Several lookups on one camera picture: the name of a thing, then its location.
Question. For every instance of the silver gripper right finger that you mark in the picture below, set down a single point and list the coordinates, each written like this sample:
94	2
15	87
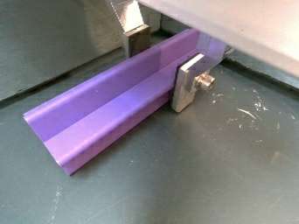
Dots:
193	75

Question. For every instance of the purple star prism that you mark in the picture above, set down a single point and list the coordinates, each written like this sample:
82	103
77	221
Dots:
83	120

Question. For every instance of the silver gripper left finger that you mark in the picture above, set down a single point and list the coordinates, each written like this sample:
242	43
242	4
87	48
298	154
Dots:
135	32

